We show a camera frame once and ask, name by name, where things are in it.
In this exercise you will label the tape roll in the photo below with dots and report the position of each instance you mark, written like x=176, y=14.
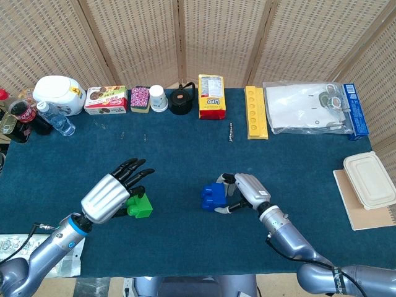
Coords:
x=325, y=99
x=336, y=102

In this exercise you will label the woven folding screen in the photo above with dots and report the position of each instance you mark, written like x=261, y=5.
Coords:
x=216, y=37

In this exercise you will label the yellow wooden hole board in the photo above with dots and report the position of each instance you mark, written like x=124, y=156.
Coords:
x=256, y=111

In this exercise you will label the blue felt table cloth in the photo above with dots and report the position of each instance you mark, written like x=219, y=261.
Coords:
x=185, y=154

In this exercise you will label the beige lidded food container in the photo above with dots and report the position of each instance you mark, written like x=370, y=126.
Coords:
x=369, y=179

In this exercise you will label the green toy brick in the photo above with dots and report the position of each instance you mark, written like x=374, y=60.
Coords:
x=142, y=208

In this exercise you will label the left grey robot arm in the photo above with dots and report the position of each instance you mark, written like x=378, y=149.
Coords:
x=52, y=250

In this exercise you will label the yellow snack bag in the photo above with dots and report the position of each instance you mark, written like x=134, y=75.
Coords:
x=212, y=99

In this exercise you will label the blue cardboard box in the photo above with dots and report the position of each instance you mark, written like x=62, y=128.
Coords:
x=359, y=114

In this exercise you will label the black kettle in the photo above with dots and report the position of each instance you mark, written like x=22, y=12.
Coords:
x=181, y=102

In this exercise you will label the white plastic jug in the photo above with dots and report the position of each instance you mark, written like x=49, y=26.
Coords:
x=57, y=92

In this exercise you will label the white printed packaging bag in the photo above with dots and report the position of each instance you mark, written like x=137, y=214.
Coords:
x=12, y=244

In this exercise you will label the purple patterned sponge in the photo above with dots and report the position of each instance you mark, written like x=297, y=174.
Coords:
x=140, y=97

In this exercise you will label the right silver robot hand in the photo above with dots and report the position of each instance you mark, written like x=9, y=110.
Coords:
x=252, y=190

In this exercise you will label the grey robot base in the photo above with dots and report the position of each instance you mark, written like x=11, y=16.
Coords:
x=191, y=286

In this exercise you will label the clear plastic bag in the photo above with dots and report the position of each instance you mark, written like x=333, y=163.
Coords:
x=294, y=108

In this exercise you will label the red capped bottle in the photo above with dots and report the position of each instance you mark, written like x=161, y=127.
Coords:
x=3, y=94

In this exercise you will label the white paper cup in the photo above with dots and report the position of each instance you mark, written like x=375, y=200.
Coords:
x=158, y=97

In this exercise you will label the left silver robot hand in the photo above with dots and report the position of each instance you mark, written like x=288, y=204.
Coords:
x=103, y=198

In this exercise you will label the cola bottle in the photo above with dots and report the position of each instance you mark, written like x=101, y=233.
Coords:
x=26, y=116

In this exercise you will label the small metal screw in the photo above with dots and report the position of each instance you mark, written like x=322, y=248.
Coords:
x=230, y=133

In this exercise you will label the clear water bottle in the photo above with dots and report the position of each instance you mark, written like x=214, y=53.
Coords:
x=58, y=120

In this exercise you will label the dark sauce bottle gold label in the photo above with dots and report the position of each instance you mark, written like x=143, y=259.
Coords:
x=9, y=127

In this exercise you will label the blue toy brick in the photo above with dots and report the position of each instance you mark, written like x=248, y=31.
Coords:
x=213, y=198

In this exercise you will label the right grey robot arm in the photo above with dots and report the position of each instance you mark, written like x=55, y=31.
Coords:
x=290, y=238

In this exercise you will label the brown spiral notebook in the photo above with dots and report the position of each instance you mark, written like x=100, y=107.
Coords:
x=352, y=204

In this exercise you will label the red white cookie box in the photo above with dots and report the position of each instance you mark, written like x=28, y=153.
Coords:
x=106, y=100

